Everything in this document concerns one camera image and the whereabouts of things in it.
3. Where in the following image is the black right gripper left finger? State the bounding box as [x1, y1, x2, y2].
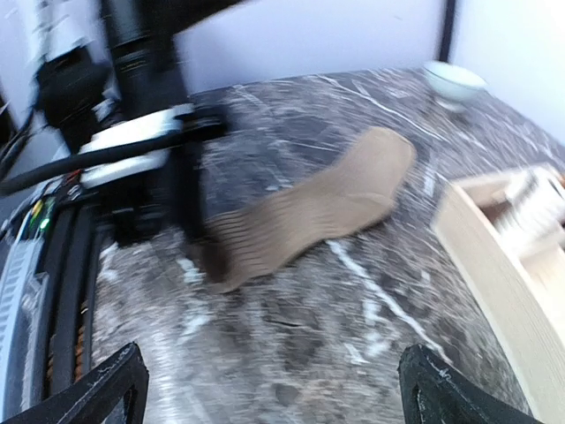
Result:
[7, 342, 149, 423]

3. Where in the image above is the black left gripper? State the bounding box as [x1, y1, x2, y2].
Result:
[34, 1, 230, 246]

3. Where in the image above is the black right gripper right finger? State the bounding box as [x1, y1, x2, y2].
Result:
[398, 344, 538, 424]

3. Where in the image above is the wooden compartment tray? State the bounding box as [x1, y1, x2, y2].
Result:
[433, 163, 564, 423]

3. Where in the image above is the beige ribbed sock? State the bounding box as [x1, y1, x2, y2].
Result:
[208, 127, 416, 293]

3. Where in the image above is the green circuit board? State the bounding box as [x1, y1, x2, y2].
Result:
[25, 195, 56, 239]

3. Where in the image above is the rolled white ribbed sock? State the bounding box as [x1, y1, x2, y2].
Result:
[493, 167, 564, 244]

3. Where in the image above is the teal striped ceramic bowl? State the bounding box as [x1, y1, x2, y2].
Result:
[423, 61, 487, 113]

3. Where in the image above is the black front table rail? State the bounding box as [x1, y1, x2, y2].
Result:
[17, 193, 107, 424]

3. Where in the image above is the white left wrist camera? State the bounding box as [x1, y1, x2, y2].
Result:
[79, 103, 195, 188]

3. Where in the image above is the white slotted cable duct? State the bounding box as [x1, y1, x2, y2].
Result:
[1, 224, 41, 402]

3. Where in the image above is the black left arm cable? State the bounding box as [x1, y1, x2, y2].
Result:
[0, 132, 186, 195]

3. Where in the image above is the black left corner post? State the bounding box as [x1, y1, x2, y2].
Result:
[436, 0, 457, 63]

